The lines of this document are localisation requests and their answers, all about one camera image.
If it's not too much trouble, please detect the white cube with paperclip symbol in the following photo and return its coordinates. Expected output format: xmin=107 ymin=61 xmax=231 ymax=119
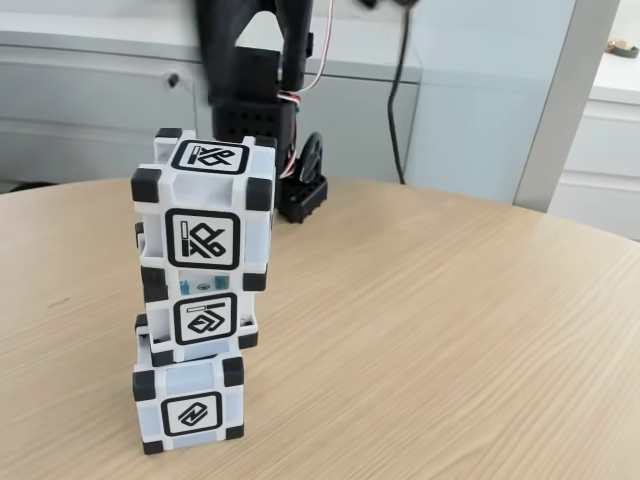
xmin=130 ymin=128 xmax=278 ymax=294

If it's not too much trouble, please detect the white cube with diamond symbol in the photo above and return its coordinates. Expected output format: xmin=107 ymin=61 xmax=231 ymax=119
xmin=134 ymin=222 xmax=260 ymax=369

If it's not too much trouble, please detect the white cube with zigzag symbol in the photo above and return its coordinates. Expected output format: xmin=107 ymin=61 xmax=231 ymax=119
xmin=132 ymin=313 xmax=246 ymax=442

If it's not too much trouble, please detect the grey cabinet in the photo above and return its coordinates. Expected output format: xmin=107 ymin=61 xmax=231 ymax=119
xmin=0 ymin=28 xmax=424 ymax=195

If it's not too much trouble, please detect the white drawer cabinet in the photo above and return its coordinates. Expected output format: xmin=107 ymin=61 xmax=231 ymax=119
xmin=552 ymin=49 xmax=640 ymax=237

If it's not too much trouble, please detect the black cable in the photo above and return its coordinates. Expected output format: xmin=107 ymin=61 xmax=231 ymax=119
xmin=387 ymin=4 xmax=426 ymax=185

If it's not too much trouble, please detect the white and red servo wire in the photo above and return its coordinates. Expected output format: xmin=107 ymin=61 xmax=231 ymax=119
xmin=277 ymin=0 xmax=337 ymax=109

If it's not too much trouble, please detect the grey metal post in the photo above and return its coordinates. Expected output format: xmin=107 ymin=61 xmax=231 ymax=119
xmin=512 ymin=0 xmax=625 ymax=221

